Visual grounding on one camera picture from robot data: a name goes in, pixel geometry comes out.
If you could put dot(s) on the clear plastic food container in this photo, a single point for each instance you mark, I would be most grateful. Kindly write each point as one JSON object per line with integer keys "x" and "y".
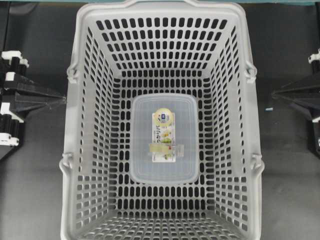
{"x": 164, "y": 139}

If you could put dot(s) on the grey plastic shopping basket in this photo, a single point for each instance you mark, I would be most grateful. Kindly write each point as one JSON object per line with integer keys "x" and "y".
{"x": 123, "y": 50}

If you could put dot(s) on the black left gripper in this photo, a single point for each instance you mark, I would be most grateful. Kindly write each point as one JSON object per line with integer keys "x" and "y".
{"x": 19, "y": 93}

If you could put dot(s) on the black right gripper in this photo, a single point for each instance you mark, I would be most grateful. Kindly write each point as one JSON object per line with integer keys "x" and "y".
{"x": 304, "y": 96}

